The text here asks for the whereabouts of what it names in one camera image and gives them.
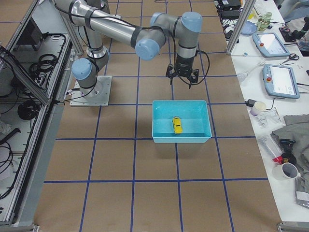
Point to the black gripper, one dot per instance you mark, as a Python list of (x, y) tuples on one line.
[(184, 64)]

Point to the yellow toy beetle car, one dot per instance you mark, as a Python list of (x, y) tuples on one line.
[(177, 125)]

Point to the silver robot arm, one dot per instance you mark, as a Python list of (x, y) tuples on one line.
[(147, 41)]

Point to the white paper cup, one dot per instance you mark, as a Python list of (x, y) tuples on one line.
[(257, 108)]

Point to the light blue plate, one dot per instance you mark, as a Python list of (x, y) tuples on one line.
[(248, 29)]

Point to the upper teach pendant tablet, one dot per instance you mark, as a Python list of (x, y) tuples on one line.
[(270, 45)]

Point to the teach pendant tablet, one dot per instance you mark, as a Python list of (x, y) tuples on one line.
[(280, 81), (270, 45)]

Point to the green masking tape rolls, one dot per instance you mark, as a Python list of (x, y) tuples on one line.
[(264, 21)]

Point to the lower teach pendant tablet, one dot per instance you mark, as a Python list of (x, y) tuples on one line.
[(280, 81)]

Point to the clear plastic bottle red cap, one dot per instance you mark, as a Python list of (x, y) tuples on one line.
[(271, 148)]

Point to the black scissors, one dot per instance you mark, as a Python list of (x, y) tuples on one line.
[(291, 57)]

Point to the brown paper table cover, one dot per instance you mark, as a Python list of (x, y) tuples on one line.
[(106, 174)]

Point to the grey folded cloth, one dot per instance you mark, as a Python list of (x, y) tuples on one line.
[(293, 139)]

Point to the white ceramic mug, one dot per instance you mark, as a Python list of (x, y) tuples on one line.
[(285, 171)]

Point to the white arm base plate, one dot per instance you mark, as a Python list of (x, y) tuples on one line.
[(97, 96)]

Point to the right side aluminium post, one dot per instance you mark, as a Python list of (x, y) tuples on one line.
[(248, 6)]

